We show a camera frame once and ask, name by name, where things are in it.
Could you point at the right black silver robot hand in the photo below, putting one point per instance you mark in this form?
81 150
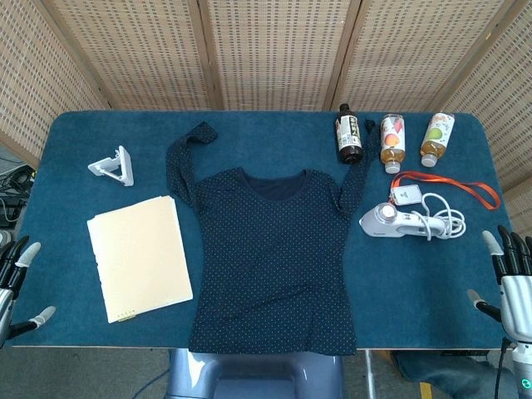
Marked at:
517 299

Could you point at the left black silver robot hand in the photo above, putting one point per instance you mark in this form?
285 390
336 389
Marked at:
6 299

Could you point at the white Supor garment steamer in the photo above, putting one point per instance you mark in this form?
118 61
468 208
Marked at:
382 226

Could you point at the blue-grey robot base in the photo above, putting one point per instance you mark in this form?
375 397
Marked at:
249 378

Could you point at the navy polka dot shirt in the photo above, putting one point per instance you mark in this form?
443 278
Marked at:
270 257

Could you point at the blue felt table cover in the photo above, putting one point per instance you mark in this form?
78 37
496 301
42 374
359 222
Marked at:
415 282

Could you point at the cream paper folder stack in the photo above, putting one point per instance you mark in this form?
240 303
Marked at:
139 257

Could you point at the white ID badge holder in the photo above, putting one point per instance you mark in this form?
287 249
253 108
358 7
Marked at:
407 195

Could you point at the white table leg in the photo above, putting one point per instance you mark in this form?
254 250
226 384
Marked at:
368 374

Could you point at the white folding phone stand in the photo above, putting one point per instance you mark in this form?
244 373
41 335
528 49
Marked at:
122 166

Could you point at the green apple label tea bottle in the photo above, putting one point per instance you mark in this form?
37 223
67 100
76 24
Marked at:
435 139

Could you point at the peach label tea bottle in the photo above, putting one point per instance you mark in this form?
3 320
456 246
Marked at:
392 141

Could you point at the dark brown drink bottle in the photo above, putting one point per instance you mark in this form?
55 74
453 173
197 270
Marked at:
349 137

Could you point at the woven bamboo folding screen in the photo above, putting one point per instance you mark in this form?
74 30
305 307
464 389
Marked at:
270 50

